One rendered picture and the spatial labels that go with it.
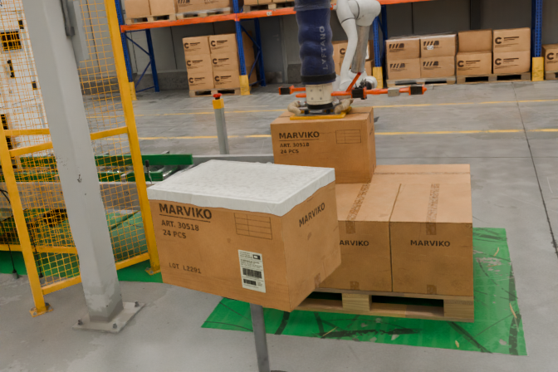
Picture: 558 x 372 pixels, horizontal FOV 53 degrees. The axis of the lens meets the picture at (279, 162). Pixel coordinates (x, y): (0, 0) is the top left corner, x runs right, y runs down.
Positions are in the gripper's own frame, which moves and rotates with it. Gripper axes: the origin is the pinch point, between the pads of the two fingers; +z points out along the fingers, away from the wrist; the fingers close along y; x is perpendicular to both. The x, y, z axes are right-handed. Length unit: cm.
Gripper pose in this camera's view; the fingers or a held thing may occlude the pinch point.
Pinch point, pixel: (361, 92)
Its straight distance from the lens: 355.3
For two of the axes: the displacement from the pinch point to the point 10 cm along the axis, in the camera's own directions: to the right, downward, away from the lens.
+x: -9.5, 0.1, 3.2
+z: -3.0, 2.8, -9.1
